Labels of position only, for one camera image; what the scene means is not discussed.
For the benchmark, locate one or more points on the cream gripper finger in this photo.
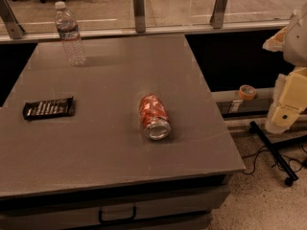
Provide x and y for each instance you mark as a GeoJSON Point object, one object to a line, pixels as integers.
{"type": "Point", "coordinates": [289, 100]}
{"type": "Point", "coordinates": [276, 42]}

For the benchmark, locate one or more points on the red coke can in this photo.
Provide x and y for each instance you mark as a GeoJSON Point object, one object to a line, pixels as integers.
{"type": "Point", "coordinates": [154, 118]}

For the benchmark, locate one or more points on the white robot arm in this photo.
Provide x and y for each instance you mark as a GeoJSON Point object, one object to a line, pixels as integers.
{"type": "Point", "coordinates": [295, 41]}

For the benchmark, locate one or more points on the orange tape roll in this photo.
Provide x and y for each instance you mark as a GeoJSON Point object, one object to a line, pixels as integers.
{"type": "Point", "coordinates": [247, 92]}

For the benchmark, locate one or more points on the black wheeled stand base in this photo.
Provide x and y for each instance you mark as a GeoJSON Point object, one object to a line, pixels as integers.
{"type": "Point", "coordinates": [274, 148]}

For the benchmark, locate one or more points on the grey side shelf ledge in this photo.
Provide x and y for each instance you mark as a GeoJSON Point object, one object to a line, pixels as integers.
{"type": "Point", "coordinates": [230, 103]}

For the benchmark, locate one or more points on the grey cabinet drawer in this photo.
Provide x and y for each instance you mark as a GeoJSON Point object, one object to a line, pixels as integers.
{"type": "Point", "coordinates": [186, 209]}

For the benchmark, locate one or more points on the clear plastic water bottle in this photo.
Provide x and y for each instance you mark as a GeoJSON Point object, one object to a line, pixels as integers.
{"type": "Point", "coordinates": [69, 35]}

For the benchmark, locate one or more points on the right metal railing post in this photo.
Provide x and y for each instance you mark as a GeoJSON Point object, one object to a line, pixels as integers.
{"type": "Point", "coordinates": [217, 18]}

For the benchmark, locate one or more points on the metal railing post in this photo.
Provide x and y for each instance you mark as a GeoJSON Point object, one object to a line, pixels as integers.
{"type": "Point", "coordinates": [139, 15]}
{"type": "Point", "coordinates": [14, 29]}
{"type": "Point", "coordinates": [217, 18]}

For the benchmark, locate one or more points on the middle metal railing post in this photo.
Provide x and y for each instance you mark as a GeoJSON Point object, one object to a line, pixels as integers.
{"type": "Point", "coordinates": [139, 15]}

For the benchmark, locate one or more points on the black drawer handle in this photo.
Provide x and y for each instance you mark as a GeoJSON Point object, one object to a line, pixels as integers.
{"type": "Point", "coordinates": [116, 214]}

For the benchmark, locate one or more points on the left metal railing post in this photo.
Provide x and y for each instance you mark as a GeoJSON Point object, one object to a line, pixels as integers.
{"type": "Point", "coordinates": [14, 29]}

